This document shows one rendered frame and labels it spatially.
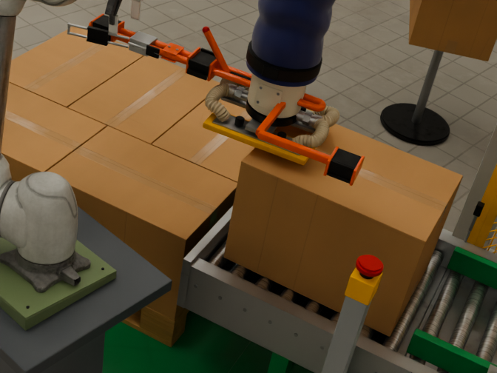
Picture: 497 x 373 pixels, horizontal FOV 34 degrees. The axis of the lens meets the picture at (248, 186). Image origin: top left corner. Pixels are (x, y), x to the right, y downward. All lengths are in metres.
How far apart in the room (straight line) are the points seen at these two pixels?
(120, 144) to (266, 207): 0.86
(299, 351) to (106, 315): 0.69
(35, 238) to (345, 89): 3.07
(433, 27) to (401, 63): 1.27
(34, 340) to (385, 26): 4.16
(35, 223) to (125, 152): 1.06
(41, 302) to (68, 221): 0.22
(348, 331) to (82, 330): 0.70
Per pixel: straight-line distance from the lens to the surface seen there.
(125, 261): 2.39
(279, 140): 2.30
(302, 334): 2.57
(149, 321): 3.15
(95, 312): 2.25
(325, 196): 2.43
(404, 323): 2.70
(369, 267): 2.09
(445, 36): 4.19
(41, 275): 2.26
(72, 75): 3.61
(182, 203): 2.94
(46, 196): 2.14
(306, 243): 2.54
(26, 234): 2.19
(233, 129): 2.51
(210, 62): 2.59
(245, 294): 2.58
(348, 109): 4.76
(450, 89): 5.26
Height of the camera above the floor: 2.39
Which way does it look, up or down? 37 degrees down
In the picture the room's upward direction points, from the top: 11 degrees clockwise
